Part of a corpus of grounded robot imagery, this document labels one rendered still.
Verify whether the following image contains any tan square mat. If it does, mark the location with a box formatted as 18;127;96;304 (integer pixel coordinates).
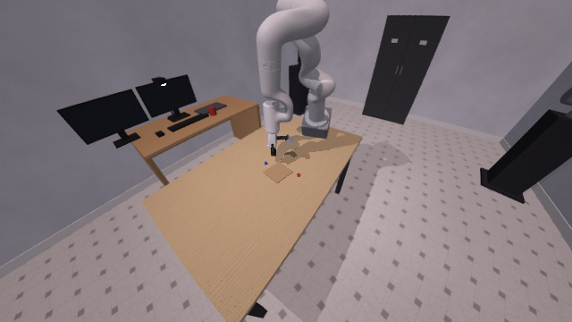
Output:
263;162;293;183

